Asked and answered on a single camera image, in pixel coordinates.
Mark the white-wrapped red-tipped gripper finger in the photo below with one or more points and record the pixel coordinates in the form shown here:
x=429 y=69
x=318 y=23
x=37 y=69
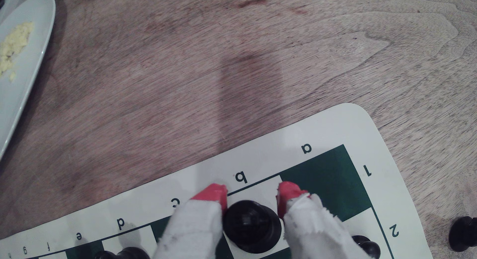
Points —
x=313 y=229
x=193 y=229

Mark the black chess rook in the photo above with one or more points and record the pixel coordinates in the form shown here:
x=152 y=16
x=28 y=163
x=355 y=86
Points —
x=251 y=225

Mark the black chess pawn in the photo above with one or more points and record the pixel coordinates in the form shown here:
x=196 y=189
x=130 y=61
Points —
x=369 y=247

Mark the black chess piece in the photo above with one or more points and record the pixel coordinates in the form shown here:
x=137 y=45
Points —
x=464 y=233
x=125 y=253

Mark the green and cream chess mat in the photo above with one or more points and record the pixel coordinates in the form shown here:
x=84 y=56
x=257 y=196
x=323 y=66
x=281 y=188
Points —
x=328 y=132

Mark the pale grey round plate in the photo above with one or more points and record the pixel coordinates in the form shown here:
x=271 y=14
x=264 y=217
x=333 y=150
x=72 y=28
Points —
x=26 y=84

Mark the yellow mashed food pile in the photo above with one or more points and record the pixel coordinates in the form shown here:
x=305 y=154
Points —
x=13 y=46

